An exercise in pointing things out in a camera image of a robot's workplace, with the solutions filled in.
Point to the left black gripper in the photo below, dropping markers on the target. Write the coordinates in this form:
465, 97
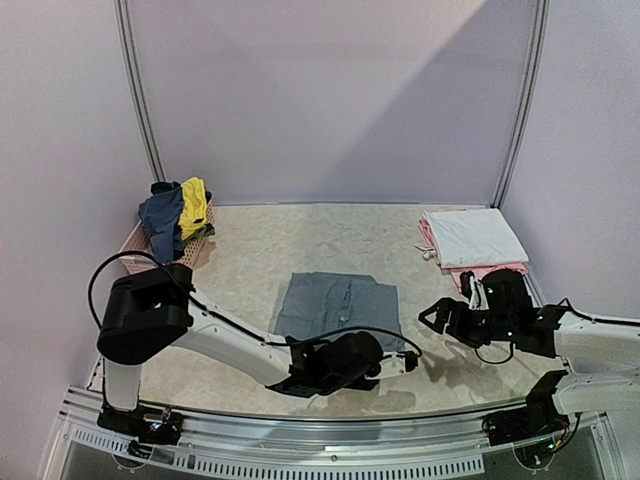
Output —
368, 388

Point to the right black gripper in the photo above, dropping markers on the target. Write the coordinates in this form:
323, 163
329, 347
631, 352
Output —
463, 324

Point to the grey blue button shirt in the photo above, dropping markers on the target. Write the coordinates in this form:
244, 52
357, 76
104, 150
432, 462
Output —
319, 302

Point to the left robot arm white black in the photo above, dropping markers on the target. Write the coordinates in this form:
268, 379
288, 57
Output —
151, 311

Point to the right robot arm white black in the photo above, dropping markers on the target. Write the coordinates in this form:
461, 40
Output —
601, 355

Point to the pink folded garment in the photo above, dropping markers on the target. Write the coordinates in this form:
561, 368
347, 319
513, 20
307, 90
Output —
429, 252

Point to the white folded shirt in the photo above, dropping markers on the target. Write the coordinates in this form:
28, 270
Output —
472, 238

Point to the yellow garment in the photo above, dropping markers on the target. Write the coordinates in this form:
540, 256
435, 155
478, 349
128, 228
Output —
195, 205

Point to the navy blue garment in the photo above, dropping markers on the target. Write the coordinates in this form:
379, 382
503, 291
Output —
160, 215

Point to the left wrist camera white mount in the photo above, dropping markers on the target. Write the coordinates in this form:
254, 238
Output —
398, 363

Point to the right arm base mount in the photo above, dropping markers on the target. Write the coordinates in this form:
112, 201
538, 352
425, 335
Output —
539, 416

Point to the right aluminium corner post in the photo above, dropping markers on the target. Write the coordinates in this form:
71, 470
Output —
526, 95

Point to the aluminium corner post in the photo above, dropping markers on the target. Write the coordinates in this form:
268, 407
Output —
526, 95
124, 23

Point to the aluminium front rail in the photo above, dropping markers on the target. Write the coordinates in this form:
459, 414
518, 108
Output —
215, 445

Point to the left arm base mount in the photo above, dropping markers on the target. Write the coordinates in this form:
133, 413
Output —
148, 425

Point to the left aluminium corner post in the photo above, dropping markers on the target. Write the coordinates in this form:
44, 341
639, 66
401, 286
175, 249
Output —
124, 23

